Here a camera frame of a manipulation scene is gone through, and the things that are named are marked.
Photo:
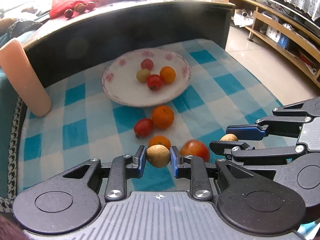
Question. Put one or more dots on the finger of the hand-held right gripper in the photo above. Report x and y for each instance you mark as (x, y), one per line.
(230, 146)
(242, 131)

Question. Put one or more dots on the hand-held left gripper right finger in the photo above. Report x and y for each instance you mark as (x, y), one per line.
(174, 163)

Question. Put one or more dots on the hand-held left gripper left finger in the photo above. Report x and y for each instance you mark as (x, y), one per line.
(142, 162)

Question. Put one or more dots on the tan longan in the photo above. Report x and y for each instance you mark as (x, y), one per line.
(142, 76)
(158, 156)
(228, 137)

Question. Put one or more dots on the large red tomato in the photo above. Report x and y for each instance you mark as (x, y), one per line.
(195, 151)

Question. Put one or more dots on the orange mandarin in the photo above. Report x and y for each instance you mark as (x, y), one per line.
(159, 140)
(163, 117)
(168, 74)

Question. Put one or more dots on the white floral plate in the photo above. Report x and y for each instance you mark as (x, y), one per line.
(125, 90)

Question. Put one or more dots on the red tomato with stem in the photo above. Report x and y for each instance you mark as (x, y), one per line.
(154, 82)

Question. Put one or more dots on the red cherry tomato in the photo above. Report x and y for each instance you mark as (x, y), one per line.
(147, 64)

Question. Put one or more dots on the blue white checkered tablecloth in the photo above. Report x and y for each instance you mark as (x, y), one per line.
(225, 92)

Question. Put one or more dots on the blue box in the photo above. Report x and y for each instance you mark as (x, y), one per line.
(283, 41)

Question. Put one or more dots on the white device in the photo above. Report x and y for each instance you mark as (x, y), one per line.
(243, 17)

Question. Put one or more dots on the wooden tv cabinet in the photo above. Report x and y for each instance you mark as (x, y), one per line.
(265, 17)

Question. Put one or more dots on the dark coffee table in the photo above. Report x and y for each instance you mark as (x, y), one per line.
(125, 30)

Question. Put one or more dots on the teal blanket houndstooth trim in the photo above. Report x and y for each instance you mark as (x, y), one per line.
(6, 130)

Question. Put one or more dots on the pink ribbed cylinder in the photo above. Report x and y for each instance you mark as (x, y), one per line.
(25, 80)

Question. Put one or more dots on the dark patterned cushion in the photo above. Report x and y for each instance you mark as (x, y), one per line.
(20, 27)

